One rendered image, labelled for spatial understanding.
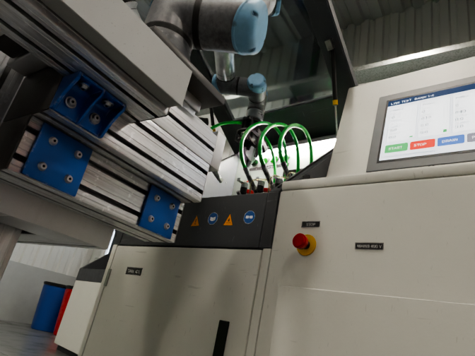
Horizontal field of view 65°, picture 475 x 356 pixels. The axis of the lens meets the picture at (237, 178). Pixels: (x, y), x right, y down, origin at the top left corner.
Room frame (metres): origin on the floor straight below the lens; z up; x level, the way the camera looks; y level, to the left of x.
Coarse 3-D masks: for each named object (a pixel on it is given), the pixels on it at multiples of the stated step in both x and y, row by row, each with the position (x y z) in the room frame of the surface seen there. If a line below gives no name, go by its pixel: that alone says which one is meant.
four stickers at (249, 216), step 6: (246, 210) 1.00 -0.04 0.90; (252, 210) 0.99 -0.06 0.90; (192, 216) 1.15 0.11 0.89; (198, 216) 1.13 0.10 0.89; (210, 216) 1.09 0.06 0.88; (216, 216) 1.08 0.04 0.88; (228, 216) 1.05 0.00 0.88; (234, 216) 1.03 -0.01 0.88; (246, 216) 1.00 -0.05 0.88; (252, 216) 0.99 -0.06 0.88; (192, 222) 1.14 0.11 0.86; (198, 222) 1.12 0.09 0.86; (210, 222) 1.09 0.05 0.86; (216, 222) 1.07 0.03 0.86; (228, 222) 1.04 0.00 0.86; (246, 222) 1.00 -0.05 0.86; (252, 222) 0.98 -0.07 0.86
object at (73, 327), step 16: (80, 272) 4.95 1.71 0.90; (96, 272) 4.56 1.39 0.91; (80, 288) 4.81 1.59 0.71; (96, 288) 4.45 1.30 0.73; (80, 304) 4.68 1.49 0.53; (64, 320) 4.92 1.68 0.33; (80, 320) 4.57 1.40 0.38; (64, 336) 4.79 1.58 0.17; (80, 336) 4.46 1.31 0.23; (64, 352) 4.77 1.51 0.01
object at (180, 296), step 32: (128, 256) 1.33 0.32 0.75; (160, 256) 1.21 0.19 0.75; (192, 256) 1.12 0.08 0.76; (224, 256) 1.04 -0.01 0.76; (256, 256) 0.96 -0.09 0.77; (128, 288) 1.29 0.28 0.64; (160, 288) 1.19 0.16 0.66; (192, 288) 1.10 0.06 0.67; (224, 288) 1.02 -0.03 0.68; (256, 288) 0.96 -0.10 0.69; (96, 320) 1.37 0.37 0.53; (128, 320) 1.26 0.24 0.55; (160, 320) 1.16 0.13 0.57; (192, 320) 1.08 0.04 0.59; (224, 320) 1.01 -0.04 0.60; (96, 352) 1.34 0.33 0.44; (128, 352) 1.23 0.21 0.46; (160, 352) 1.14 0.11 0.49; (192, 352) 1.06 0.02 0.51; (224, 352) 0.99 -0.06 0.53
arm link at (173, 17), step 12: (156, 0) 0.62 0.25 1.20; (168, 0) 0.61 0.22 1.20; (180, 0) 0.60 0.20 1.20; (192, 0) 0.60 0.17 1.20; (156, 12) 0.61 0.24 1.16; (168, 12) 0.61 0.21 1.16; (180, 12) 0.61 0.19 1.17; (192, 12) 0.61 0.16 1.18; (180, 24) 0.62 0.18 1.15; (192, 24) 0.62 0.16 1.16; (192, 36) 0.64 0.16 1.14; (192, 48) 0.68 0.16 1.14
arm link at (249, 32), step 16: (208, 0) 0.60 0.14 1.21; (224, 0) 0.59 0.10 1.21; (240, 0) 0.59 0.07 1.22; (256, 0) 0.59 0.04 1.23; (272, 0) 0.81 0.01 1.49; (208, 16) 0.60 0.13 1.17; (224, 16) 0.60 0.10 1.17; (240, 16) 0.59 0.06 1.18; (256, 16) 0.59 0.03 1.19; (272, 16) 0.90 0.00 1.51; (208, 32) 0.63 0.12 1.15; (224, 32) 0.62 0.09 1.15; (240, 32) 0.61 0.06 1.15; (256, 32) 0.62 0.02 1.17; (208, 48) 0.67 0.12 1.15; (224, 48) 0.66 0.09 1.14; (240, 48) 0.65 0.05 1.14; (256, 48) 0.65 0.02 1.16
